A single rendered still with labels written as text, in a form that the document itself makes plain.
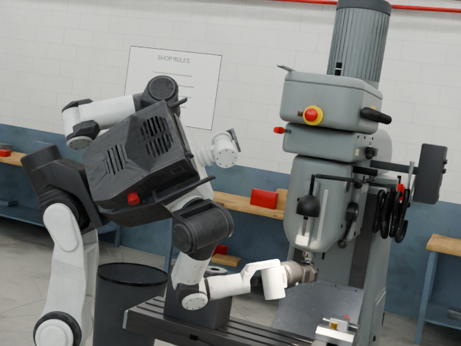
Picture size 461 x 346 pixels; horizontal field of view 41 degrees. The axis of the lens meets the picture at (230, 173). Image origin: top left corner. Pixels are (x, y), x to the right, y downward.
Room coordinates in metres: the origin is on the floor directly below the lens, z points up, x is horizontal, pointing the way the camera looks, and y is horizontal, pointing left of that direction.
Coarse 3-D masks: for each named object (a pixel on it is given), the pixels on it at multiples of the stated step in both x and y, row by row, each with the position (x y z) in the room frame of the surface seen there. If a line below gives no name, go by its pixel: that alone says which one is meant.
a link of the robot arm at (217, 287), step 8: (208, 280) 1.84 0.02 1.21; (216, 280) 1.84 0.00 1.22; (224, 280) 1.84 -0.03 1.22; (232, 280) 1.85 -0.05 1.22; (240, 280) 1.85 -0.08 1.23; (200, 288) 1.79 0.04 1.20; (208, 288) 1.83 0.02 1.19; (216, 288) 1.83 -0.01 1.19; (224, 288) 1.83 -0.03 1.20; (232, 288) 1.84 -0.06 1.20; (240, 288) 1.84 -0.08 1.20; (208, 296) 1.83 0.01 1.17; (216, 296) 1.83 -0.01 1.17; (224, 296) 1.84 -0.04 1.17
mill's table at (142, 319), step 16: (144, 304) 2.29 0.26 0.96; (160, 304) 2.31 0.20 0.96; (128, 320) 2.20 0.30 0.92; (144, 320) 2.18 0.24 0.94; (160, 320) 2.15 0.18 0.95; (176, 320) 2.16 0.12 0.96; (240, 320) 2.26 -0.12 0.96; (160, 336) 2.15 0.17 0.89; (176, 336) 2.13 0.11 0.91; (192, 336) 2.10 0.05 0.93; (208, 336) 2.08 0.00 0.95; (224, 336) 2.07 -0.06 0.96; (240, 336) 2.10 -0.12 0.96; (256, 336) 2.11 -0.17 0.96; (272, 336) 2.13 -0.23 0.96; (288, 336) 2.16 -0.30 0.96; (304, 336) 2.18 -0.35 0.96
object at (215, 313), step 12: (168, 276) 2.21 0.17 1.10; (204, 276) 2.14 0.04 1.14; (168, 288) 2.21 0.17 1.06; (168, 300) 2.20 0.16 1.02; (216, 300) 2.11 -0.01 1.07; (228, 300) 2.19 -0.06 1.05; (168, 312) 2.20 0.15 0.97; (180, 312) 2.18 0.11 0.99; (192, 312) 2.15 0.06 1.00; (204, 312) 2.13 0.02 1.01; (216, 312) 2.11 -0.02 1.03; (228, 312) 2.20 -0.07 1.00; (204, 324) 2.13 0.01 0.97; (216, 324) 2.12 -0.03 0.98
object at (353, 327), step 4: (324, 316) 2.10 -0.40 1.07; (324, 320) 2.07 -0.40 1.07; (328, 320) 2.07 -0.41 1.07; (324, 324) 2.07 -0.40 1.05; (328, 324) 2.07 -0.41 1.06; (352, 324) 2.06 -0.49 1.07; (356, 324) 2.07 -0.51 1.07; (348, 328) 2.04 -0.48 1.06; (352, 328) 2.04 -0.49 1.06; (356, 328) 2.04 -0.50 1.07; (356, 332) 2.04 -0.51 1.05; (356, 336) 2.04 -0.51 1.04; (316, 340) 1.97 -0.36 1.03; (356, 340) 2.07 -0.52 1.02; (312, 344) 1.92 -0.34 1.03; (316, 344) 1.93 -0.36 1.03; (320, 344) 1.93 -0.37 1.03; (324, 344) 1.94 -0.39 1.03; (328, 344) 1.98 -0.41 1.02; (332, 344) 1.98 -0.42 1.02; (356, 344) 2.09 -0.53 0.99
